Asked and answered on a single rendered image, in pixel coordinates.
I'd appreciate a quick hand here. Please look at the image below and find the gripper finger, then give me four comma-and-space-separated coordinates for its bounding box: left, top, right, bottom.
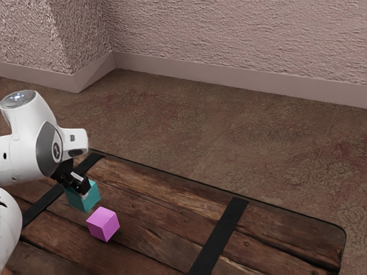
73, 176, 91, 200
58, 171, 86, 187

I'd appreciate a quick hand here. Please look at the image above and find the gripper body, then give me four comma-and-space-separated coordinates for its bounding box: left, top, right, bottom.
51, 158, 75, 182

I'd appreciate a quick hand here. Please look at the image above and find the teal block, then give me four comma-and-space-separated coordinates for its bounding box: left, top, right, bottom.
63, 179, 102, 214

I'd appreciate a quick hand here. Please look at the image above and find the pink block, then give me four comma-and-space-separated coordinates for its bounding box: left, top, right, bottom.
86, 206, 120, 243

